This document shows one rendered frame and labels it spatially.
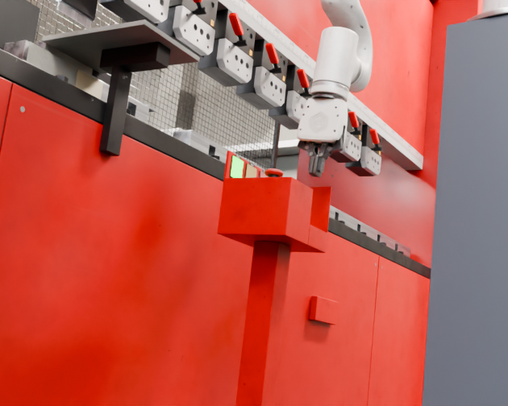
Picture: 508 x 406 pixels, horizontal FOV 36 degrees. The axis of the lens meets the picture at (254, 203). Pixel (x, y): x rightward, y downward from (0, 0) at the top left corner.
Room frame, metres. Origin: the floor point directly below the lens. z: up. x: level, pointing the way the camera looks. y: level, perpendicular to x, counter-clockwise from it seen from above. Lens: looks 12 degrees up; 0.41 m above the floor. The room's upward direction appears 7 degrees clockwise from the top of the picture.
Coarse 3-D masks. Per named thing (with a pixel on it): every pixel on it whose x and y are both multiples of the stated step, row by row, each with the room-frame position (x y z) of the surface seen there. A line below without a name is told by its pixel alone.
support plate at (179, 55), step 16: (80, 32) 1.41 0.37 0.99; (96, 32) 1.39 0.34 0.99; (112, 32) 1.38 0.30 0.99; (128, 32) 1.37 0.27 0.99; (144, 32) 1.36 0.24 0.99; (160, 32) 1.36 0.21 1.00; (64, 48) 1.49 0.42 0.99; (80, 48) 1.48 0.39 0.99; (96, 48) 1.47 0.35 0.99; (176, 48) 1.42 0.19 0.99; (96, 64) 1.56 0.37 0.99
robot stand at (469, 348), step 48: (480, 48) 1.17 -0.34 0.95; (480, 96) 1.17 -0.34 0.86; (480, 144) 1.16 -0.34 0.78; (480, 192) 1.16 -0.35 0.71; (480, 240) 1.16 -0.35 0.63; (432, 288) 1.20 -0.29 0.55; (480, 288) 1.16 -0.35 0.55; (432, 336) 1.20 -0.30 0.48; (480, 336) 1.15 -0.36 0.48; (432, 384) 1.20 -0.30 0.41; (480, 384) 1.15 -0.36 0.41
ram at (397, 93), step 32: (224, 0) 1.93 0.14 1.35; (256, 0) 2.07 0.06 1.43; (288, 0) 2.22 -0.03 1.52; (384, 0) 2.85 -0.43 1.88; (416, 0) 3.15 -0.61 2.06; (256, 32) 2.09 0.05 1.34; (288, 32) 2.24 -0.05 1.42; (320, 32) 2.42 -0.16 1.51; (384, 32) 2.87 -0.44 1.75; (416, 32) 3.18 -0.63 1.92; (288, 64) 2.30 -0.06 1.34; (384, 64) 2.90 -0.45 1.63; (416, 64) 3.21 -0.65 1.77; (384, 96) 2.92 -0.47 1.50; (416, 96) 3.23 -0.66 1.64; (416, 128) 3.26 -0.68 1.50; (416, 160) 3.28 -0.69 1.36
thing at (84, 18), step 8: (56, 0) 1.51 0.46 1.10; (64, 0) 1.50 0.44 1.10; (72, 0) 1.52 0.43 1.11; (80, 0) 1.54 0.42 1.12; (88, 0) 1.56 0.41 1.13; (96, 0) 1.58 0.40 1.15; (64, 8) 1.52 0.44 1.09; (72, 8) 1.53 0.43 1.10; (80, 8) 1.54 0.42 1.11; (88, 8) 1.56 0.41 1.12; (96, 8) 1.58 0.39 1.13; (72, 16) 1.54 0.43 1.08; (80, 16) 1.56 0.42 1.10; (88, 16) 1.57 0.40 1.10; (88, 24) 1.58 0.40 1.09
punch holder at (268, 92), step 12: (264, 48) 2.13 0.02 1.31; (276, 48) 2.18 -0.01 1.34; (264, 60) 2.13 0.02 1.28; (252, 72) 2.14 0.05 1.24; (264, 72) 2.13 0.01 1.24; (252, 84) 2.14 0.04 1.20; (264, 84) 2.14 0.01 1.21; (276, 84) 2.19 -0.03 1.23; (240, 96) 2.18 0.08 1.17; (252, 96) 2.17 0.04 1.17; (264, 96) 2.16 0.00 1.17; (276, 96) 2.20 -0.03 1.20; (264, 108) 2.26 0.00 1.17; (276, 108) 2.25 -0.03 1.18
